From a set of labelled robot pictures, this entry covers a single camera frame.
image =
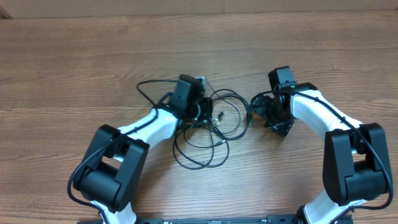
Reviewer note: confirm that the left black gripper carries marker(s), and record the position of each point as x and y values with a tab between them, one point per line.
206	106

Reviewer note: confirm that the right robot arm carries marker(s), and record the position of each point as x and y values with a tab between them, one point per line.
356	166

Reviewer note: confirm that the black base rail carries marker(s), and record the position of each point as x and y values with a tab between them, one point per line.
214	220

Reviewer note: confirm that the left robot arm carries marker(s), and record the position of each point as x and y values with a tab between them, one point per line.
109	172

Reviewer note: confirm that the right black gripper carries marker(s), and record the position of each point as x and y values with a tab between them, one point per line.
260	105

